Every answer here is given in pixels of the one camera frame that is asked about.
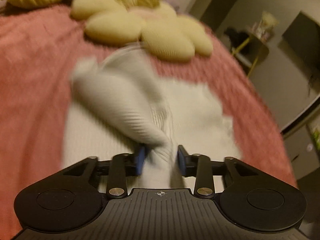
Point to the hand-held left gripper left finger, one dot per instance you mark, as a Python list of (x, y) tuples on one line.
[(140, 160)]

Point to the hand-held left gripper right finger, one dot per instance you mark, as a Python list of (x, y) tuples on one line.
[(181, 160)]

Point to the white ribbed knit sweater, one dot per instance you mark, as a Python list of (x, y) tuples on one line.
[(120, 100)]

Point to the black bag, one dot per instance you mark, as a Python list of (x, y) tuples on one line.
[(233, 36)]

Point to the white yellow-legged side table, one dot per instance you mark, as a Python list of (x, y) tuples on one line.
[(260, 48)]

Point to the pink ribbed blanket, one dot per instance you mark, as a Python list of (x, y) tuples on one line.
[(30, 80)]

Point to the yellow flower pillow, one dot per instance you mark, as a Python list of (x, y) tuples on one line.
[(125, 22)]

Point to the wrapped flower bouquet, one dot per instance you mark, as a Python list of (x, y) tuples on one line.
[(266, 25)]

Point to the dark wall television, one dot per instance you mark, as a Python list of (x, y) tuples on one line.
[(302, 45)]

